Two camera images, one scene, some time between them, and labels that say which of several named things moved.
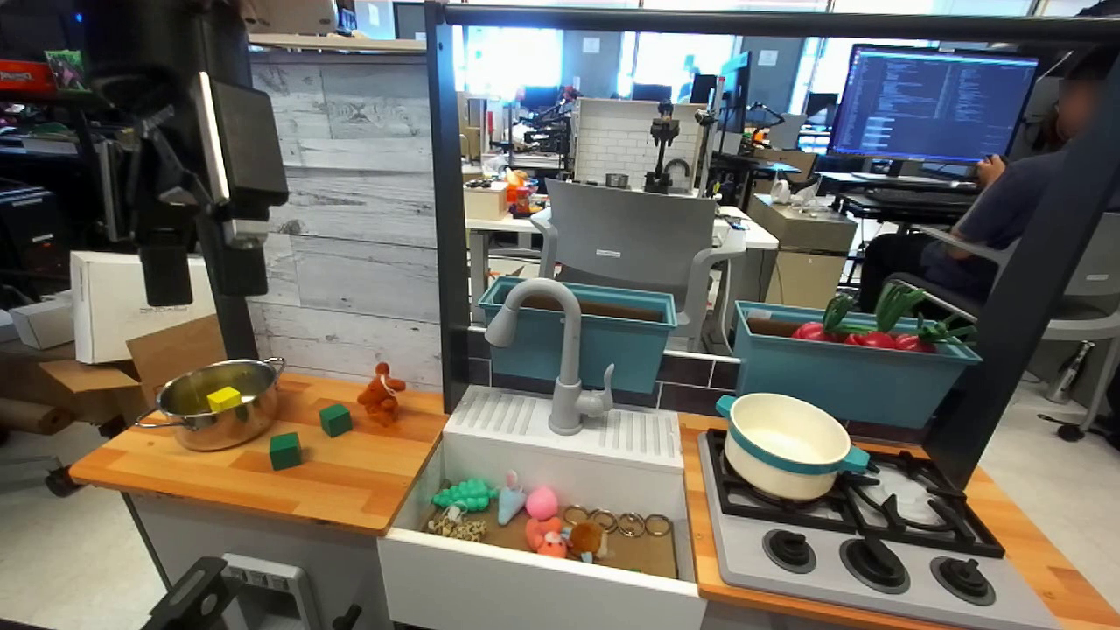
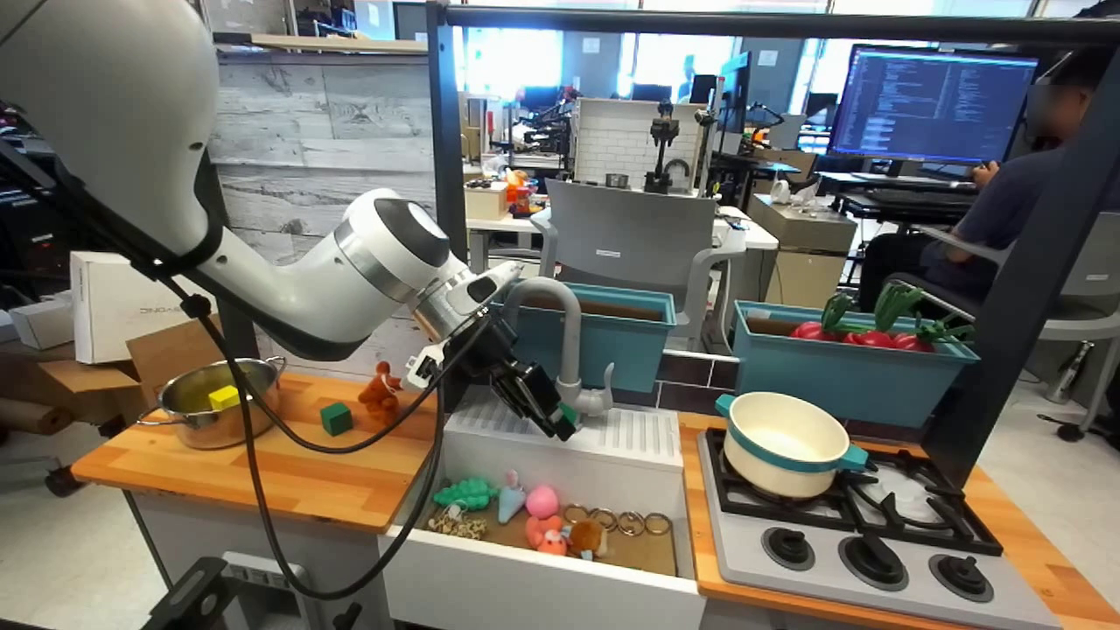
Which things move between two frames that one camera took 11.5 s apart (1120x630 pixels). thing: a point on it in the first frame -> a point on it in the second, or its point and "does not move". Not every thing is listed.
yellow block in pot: [220, 399] does not move
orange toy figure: [383, 397] does not move
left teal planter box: [625, 332] does not move
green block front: [283, 449] -> [572, 410]
